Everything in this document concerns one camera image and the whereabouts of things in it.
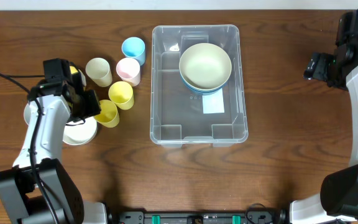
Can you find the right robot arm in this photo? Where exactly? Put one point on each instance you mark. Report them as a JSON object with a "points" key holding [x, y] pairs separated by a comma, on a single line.
{"points": [[337, 200]]}

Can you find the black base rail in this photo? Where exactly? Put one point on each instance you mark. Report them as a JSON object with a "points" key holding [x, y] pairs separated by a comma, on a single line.
{"points": [[250, 216]]}

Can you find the cream cup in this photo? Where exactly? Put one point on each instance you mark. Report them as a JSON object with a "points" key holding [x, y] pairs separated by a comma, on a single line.
{"points": [[98, 69]]}

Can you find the pink cup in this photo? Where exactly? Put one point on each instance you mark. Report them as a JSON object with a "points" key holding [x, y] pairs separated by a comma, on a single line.
{"points": [[128, 69]]}

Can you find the white label in container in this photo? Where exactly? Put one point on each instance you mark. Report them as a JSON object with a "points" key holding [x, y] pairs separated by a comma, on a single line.
{"points": [[213, 102]]}

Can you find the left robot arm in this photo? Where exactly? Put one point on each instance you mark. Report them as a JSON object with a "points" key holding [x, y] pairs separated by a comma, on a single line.
{"points": [[37, 189]]}

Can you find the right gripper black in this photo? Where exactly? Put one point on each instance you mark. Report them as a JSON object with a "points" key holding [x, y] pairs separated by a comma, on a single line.
{"points": [[317, 66]]}

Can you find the clear plastic storage container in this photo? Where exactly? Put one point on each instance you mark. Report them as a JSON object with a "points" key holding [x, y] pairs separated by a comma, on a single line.
{"points": [[176, 113]]}

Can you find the dark blue bowl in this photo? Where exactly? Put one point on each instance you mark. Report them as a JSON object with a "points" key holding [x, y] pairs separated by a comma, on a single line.
{"points": [[209, 90], [204, 92]]}

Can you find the yellow bowl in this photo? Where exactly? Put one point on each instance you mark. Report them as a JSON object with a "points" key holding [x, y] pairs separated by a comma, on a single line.
{"points": [[73, 70]]}

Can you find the grey bowl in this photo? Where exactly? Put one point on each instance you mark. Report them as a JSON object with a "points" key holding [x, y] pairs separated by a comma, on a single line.
{"points": [[27, 114]]}

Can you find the white bowl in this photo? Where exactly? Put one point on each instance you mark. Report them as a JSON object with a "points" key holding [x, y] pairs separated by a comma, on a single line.
{"points": [[79, 133]]}

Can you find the yellow cup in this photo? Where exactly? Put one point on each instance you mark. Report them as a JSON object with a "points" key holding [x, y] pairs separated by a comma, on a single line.
{"points": [[122, 95], [109, 116]]}

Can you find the light blue cup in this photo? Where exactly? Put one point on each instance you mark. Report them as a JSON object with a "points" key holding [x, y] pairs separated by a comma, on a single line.
{"points": [[134, 47]]}

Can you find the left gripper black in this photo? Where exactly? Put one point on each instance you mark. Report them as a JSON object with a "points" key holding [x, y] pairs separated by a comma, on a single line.
{"points": [[94, 104]]}

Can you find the beige bowl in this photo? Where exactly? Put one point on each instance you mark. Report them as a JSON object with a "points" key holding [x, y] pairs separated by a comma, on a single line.
{"points": [[205, 66]]}

